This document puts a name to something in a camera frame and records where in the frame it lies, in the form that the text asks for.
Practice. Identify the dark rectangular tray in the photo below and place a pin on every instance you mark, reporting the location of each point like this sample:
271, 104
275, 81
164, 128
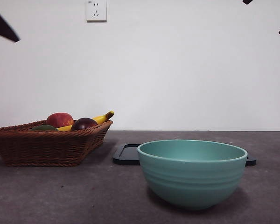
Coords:
125, 156

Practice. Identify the teal ribbed bowl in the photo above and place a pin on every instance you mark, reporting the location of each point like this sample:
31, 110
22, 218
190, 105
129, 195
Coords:
191, 182

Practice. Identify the white wall socket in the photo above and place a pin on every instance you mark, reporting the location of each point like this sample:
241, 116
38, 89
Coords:
96, 11

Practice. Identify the green avocado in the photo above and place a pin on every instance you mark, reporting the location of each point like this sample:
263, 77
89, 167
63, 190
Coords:
44, 128

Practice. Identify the red apple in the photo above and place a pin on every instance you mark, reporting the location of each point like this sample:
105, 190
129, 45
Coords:
59, 120

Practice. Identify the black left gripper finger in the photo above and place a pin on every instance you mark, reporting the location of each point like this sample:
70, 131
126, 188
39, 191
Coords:
2, 26

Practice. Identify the yellow banana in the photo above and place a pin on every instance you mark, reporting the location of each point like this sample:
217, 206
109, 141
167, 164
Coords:
102, 118

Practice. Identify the brown wicker basket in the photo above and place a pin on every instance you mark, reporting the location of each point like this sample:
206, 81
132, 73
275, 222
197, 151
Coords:
42, 149

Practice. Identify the dark purple plum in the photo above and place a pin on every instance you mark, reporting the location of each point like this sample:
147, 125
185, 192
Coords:
83, 124

